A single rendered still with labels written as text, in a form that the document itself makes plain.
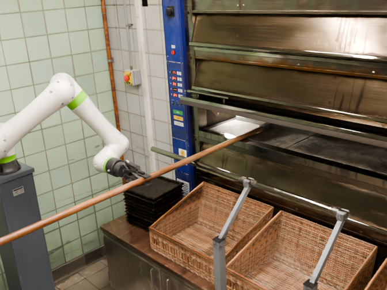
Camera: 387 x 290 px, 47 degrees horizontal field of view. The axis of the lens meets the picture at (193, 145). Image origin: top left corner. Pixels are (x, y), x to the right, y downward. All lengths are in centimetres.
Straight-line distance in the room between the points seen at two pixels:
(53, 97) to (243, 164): 115
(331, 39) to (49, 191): 218
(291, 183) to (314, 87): 55
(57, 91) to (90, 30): 125
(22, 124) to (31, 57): 100
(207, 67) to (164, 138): 68
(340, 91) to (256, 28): 55
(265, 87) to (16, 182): 136
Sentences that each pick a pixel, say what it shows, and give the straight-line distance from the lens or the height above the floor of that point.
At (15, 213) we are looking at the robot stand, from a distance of 251.
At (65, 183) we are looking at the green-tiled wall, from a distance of 342.
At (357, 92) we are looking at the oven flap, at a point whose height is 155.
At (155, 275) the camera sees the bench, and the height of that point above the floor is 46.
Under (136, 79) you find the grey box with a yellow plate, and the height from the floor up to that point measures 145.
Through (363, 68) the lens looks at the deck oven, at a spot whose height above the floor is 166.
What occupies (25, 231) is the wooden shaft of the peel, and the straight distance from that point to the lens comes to 189.
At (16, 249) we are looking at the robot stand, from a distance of 259.
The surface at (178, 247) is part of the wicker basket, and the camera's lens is 253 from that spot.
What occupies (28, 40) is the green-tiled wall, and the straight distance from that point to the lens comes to 312.
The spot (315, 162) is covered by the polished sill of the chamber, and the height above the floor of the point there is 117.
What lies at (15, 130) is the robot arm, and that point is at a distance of 222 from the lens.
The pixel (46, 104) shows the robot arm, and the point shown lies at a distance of 217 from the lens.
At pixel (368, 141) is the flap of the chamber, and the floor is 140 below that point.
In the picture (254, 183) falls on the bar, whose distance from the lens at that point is 210.
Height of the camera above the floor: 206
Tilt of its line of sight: 20 degrees down
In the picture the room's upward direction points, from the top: 3 degrees counter-clockwise
